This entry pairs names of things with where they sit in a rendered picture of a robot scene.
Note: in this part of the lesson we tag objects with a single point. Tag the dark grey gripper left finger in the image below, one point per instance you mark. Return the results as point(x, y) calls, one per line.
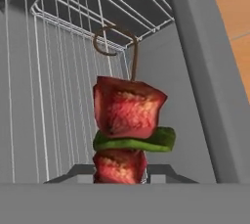
point(76, 174)

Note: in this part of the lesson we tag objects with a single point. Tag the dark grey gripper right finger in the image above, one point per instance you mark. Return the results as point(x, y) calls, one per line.
point(166, 174)

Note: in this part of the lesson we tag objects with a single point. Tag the meat and pepper kebab skewer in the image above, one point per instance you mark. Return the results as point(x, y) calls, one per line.
point(127, 117)

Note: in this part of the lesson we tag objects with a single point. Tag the grey toaster oven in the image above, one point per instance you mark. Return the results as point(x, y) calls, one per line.
point(195, 87)

